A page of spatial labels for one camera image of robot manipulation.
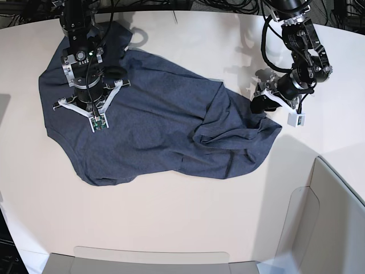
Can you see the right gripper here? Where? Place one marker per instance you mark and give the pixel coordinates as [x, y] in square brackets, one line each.
[86, 99]

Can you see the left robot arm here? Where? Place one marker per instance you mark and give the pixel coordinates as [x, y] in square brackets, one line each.
[300, 38]

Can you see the grey panel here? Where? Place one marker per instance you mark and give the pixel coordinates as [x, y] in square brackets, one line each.
[324, 227]
[98, 260]

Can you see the dark blue t-shirt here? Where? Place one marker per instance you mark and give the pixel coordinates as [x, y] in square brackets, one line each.
[168, 118]

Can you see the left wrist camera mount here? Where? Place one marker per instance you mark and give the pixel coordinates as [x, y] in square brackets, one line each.
[294, 108]

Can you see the grey panel at bottom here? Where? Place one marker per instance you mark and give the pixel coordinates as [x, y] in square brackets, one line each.
[98, 260]

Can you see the grey panel at right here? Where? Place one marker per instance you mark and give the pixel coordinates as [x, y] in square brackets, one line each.
[324, 227]

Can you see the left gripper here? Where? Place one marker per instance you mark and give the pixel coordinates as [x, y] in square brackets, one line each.
[289, 86]

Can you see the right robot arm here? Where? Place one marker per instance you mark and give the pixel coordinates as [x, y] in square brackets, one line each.
[82, 61]

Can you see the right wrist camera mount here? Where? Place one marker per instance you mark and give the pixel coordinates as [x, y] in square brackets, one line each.
[94, 111]

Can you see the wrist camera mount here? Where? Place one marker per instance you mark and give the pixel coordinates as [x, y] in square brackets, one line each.
[294, 108]
[94, 111]

